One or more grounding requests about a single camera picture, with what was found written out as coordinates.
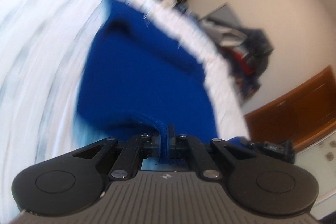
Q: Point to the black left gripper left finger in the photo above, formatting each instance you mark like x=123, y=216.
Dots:
x=74, y=181

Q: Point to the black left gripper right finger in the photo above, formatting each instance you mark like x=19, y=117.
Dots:
x=256, y=182

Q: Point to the blue knit garment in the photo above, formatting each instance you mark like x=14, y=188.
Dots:
x=138, y=80

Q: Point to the dark clothes pile on right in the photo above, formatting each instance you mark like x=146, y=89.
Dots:
x=247, y=51

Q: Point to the brown wooden cabinet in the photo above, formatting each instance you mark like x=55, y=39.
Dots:
x=304, y=115

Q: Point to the white bedspread with script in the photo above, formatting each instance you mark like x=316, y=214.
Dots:
x=44, y=44

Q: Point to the grey framed panel on wall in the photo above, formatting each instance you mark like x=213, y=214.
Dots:
x=225, y=16

